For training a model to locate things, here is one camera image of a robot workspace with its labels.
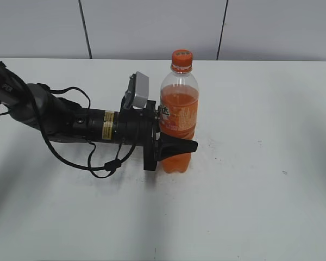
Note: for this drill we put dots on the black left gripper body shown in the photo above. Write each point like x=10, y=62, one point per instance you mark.
x=137, y=127

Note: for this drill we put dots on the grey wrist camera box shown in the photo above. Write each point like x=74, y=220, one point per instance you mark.
x=137, y=91

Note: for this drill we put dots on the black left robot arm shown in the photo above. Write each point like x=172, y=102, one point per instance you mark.
x=64, y=121

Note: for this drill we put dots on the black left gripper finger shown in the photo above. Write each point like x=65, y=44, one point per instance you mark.
x=159, y=112
x=168, y=146

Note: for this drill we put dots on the orange bottle cap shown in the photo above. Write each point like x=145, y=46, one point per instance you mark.
x=182, y=59

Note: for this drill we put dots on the orange soda plastic bottle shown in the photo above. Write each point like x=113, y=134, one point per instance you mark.
x=179, y=94

